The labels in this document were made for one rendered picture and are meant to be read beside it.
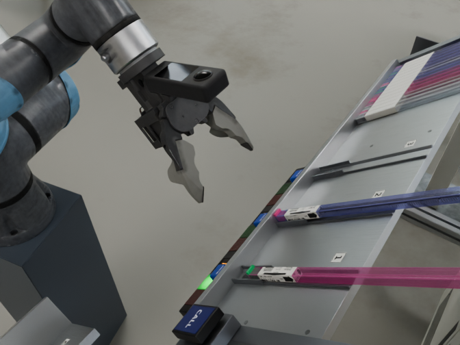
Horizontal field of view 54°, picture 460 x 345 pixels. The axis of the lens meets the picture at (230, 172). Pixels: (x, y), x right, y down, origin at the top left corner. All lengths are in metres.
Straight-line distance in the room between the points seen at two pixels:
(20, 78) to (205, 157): 1.19
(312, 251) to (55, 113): 0.53
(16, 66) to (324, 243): 0.44
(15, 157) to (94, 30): 0.30
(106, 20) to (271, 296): 0.40
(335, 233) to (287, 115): 1.41
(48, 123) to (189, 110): 0.32
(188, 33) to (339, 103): 0.90
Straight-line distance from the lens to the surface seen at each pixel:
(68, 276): 1.04
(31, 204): 0.90
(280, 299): 0.52
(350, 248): 0.53
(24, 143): 0.84
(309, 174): 0.72
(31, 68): 0.66
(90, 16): 0.64
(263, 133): 1.86
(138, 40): 0.63
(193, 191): 0.63
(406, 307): 1.49
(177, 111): 0.63
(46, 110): 0.87
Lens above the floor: 1.26
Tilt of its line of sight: 48 degrees down
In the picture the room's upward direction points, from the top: straight up
